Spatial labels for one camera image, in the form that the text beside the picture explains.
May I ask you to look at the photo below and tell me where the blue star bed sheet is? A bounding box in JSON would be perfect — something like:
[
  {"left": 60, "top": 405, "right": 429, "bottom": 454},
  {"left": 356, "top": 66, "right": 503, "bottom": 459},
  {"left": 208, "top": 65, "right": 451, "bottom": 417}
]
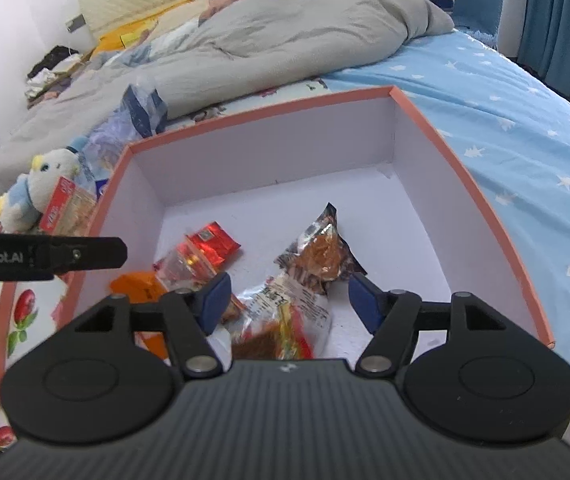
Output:
[{"left": 322, "top": 27, "right": 570, "bottom": 376}]

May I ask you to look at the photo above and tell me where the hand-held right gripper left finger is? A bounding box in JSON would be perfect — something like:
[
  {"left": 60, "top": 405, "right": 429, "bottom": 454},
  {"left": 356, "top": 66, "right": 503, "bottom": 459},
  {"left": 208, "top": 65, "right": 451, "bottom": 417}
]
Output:
[{"left": 68, "top": 272, "right": 233, "bottom": 380}]

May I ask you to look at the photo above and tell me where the pile of clothes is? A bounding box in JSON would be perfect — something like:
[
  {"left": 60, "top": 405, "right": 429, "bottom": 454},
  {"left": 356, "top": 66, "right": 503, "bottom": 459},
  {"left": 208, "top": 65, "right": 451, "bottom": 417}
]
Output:
[{"left": 26, "top": 46, "right": 83, "bottom": 96}]

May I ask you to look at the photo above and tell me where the white blue plush toy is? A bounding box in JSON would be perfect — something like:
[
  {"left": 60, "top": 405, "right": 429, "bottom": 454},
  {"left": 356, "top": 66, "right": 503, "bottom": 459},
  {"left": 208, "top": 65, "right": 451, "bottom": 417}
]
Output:
[{"left": 0, "top": 146, "right": 86, "bottom": 233}]

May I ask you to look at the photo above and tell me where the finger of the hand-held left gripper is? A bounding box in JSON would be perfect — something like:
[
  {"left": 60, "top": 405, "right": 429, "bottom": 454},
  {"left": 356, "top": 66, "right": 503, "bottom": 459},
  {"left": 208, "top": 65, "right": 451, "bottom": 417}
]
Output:
[{"left": 54, "top": 236, "right": 129, "bottom": 274}]

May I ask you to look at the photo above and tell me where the patchwork blanket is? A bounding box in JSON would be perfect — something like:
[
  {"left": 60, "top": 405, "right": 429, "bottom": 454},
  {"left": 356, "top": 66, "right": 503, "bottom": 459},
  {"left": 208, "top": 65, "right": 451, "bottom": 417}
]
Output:
[{"left": 90, "top": 0, "right": 246, "bottom": 68}]

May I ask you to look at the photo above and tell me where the large blue clear snack bag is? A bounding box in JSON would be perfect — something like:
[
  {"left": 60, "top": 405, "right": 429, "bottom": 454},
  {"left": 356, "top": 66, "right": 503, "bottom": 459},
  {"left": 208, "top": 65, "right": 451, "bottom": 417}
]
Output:
[{"left": 85, "top": 82, "right": 168, "bottom": 181}]

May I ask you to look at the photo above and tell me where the red foil snack packet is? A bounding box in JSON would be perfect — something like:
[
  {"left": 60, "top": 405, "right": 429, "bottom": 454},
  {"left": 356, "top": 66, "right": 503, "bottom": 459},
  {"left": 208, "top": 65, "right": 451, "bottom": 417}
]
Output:
[{"left": 182, "top": 220, "right": 242, "bottom": 273}]

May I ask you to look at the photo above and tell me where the red label clear snack packet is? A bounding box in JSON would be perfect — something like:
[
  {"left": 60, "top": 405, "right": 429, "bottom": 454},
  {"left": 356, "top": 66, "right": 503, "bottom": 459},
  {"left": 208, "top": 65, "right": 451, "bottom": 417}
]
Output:
[{"left": 39, "top": 176, "right": 100, "bottom": 237}]

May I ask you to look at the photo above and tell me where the blue snack packet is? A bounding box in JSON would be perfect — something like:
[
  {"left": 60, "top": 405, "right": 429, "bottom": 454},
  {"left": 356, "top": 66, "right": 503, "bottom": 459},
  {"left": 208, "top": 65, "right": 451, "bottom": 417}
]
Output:
[{"left": 90, "top": 175, "right": 115, "bottom": 201}]

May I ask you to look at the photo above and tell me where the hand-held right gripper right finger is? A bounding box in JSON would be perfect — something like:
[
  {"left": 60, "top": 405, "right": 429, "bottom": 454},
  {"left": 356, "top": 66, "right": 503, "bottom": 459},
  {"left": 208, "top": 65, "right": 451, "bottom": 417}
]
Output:
[{"left": 347, "top": 272, "right": 512, "bottom": 380}]

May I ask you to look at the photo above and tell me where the yellow pillow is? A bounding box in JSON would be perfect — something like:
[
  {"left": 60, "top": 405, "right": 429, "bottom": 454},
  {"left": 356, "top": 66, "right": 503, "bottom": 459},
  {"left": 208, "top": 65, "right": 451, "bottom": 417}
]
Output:
[{"left": 88, "top": 0, "right": 198, "bottom": 58}]

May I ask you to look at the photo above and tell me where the brown clear snack packet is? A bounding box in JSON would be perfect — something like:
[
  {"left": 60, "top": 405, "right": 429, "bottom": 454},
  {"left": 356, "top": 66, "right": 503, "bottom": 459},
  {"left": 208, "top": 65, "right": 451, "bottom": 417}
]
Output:
[{"left": 274, "top": 202, "right": 368, "bottom": 297}]

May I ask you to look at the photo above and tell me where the grey duvet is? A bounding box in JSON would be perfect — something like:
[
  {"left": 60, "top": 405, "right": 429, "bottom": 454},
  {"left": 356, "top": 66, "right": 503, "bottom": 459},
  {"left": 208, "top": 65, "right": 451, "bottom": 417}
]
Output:
[{"left": 0, "top": 0, "right": 456, "bottom": 211}]

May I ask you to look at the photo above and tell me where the clear white label snack packet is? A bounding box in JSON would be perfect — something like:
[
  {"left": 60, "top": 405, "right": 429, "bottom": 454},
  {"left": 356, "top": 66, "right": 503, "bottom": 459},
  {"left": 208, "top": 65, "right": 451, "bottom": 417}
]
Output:
[{"left": 225, "top": 275, "right": 333, "bottom": 361}]

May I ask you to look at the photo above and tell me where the orange snack packet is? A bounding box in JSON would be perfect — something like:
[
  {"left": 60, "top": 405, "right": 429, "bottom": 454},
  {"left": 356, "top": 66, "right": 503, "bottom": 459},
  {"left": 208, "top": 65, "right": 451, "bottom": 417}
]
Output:
[{"left": 110, "top": 270, "right": 171, "bottom": 361}]

